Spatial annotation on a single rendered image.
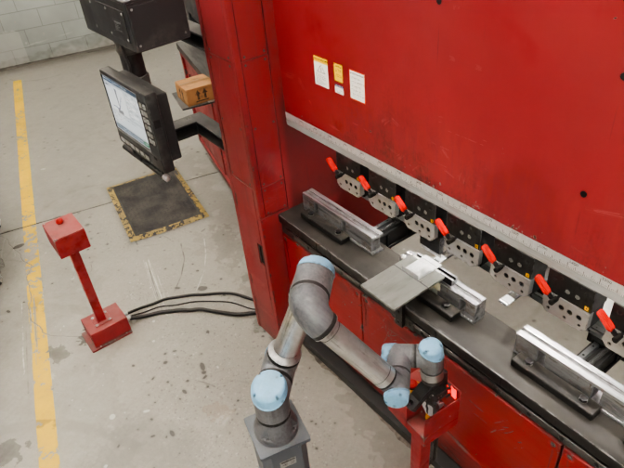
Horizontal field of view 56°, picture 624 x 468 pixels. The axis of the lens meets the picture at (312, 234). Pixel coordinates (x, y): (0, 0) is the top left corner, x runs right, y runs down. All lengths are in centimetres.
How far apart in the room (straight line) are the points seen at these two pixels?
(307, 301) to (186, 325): 209
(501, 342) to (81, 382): 231
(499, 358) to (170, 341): 205
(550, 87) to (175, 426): 238
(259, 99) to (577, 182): 139
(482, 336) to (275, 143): 122
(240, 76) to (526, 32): 124
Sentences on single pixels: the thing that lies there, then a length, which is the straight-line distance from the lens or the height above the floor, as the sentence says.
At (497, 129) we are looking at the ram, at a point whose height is 168.
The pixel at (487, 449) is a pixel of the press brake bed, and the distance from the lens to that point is 248.
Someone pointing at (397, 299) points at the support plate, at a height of 100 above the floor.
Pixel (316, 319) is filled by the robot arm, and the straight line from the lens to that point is 164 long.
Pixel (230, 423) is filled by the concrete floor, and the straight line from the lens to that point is 313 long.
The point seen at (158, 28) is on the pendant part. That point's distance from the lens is 245.
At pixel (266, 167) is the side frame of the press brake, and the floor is 115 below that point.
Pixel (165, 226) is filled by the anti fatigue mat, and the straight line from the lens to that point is 451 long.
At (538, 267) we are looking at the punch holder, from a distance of 195.
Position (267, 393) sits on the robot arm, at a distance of 192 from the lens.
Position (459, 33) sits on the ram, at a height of 192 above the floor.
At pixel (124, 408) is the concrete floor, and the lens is 337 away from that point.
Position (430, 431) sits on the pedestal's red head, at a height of 73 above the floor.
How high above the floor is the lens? 249
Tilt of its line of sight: 37 degrees down
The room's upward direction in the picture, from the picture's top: 6 degrees counter-clockwise
